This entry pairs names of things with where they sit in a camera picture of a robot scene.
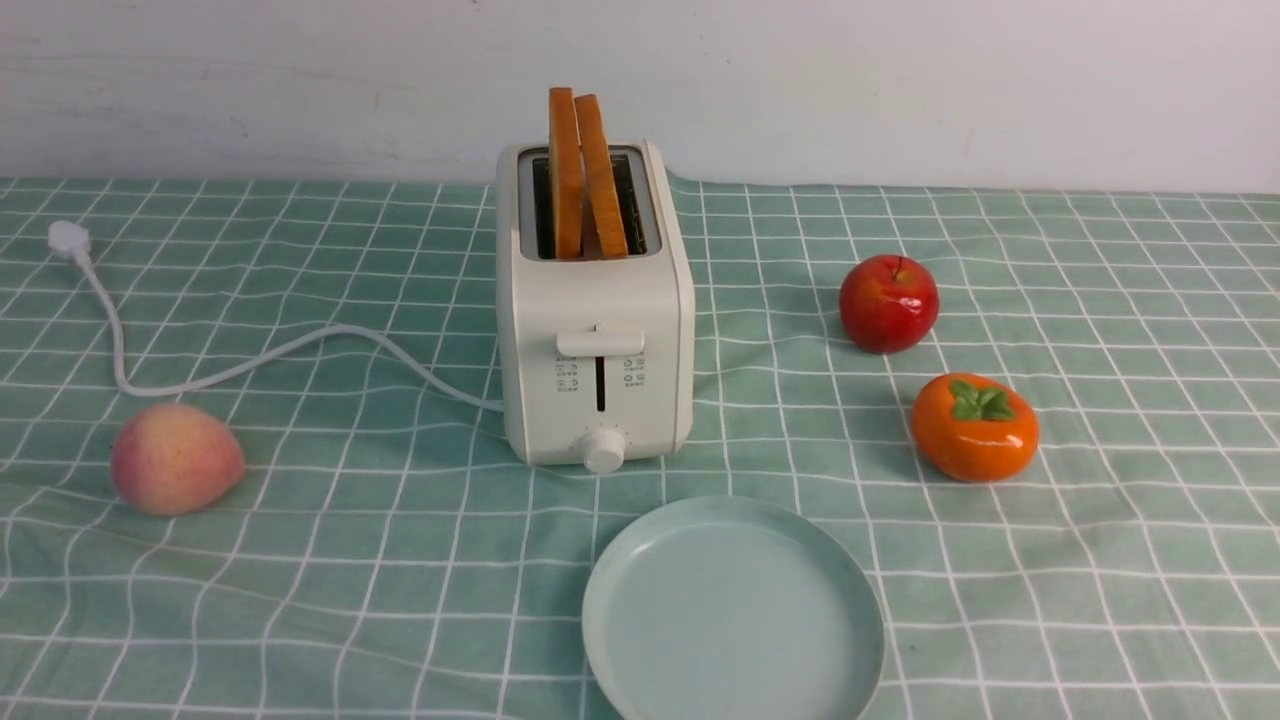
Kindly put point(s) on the toast slice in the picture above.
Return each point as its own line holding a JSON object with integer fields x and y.
{"x": 602, "y": 192}
{"x": 567, "y": 185}

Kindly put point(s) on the white two-slot toaster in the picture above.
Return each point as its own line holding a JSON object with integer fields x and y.
{"x": 596, "y": 354}

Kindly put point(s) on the red apple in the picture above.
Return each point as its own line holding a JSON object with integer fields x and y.
{"x": 888, "y": 303}

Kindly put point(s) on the light green round plate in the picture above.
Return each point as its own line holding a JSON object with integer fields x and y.
{"x": 724, "y": 607}

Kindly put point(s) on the green checkered tablecloth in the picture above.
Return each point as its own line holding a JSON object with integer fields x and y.
{"x": 387, "y": 557}

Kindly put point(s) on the orange persimmon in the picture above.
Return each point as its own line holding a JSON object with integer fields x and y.
{"x": 974, "y": 429}

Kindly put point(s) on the pink peach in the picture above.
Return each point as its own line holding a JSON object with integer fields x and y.
{"x": 172, "y": 459}

